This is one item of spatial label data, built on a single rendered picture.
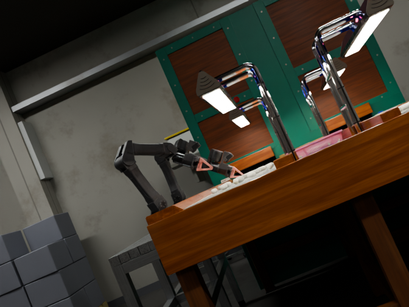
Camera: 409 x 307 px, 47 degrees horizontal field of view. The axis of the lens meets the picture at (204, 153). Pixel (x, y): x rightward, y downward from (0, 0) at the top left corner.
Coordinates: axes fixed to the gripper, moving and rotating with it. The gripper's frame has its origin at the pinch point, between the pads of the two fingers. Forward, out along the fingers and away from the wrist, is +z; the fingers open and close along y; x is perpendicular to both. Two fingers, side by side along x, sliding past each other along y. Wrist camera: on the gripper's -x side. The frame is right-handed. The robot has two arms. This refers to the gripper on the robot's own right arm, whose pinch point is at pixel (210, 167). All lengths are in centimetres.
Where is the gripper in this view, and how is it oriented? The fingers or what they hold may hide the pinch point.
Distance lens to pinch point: 237.2
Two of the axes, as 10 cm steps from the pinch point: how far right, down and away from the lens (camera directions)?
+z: 9.5, 2.8, -1.5
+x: -2.7, 9.6, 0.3
